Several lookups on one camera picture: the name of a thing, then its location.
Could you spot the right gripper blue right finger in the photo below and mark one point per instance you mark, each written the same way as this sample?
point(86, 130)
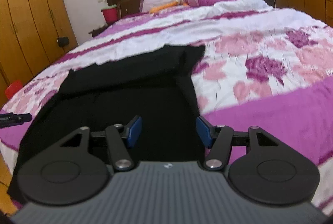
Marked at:
point(205, 131)

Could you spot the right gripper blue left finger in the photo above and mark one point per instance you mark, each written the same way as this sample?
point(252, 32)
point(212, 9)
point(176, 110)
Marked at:
point(133, 130)

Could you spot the black garment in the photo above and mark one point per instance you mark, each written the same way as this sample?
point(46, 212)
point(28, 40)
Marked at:
point(60, 155)

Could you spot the red plastic stool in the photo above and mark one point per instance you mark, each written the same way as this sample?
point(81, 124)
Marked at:
point(13, 88)

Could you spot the purple white floral bedspread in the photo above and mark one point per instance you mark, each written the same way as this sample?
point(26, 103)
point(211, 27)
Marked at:
point(262, 65)

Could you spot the small black hanging bag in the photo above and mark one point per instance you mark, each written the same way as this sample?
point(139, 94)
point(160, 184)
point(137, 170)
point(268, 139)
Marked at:
point(63, 41)

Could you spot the yellow wooden wardrobe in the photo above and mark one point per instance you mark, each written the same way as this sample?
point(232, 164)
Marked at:
point(29, 32)

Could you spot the dark wooden nightstand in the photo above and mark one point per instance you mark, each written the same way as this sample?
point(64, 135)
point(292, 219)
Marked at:
point(98, 31)

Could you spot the red bucket green rim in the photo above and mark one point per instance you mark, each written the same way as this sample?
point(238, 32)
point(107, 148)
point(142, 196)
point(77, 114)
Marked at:
point(110, 14)

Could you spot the light purple pillow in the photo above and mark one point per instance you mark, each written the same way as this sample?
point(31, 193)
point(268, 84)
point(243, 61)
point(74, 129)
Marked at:
point(147, 5)

